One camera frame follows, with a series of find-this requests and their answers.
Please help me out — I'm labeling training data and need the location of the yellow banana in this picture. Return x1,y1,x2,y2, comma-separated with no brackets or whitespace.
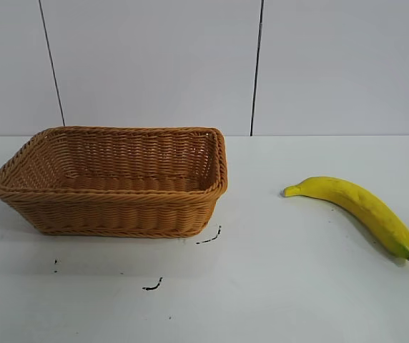
283,175,409,262

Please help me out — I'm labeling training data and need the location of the brown woven wicker basket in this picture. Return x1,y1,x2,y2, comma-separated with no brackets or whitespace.
0,124,229,239

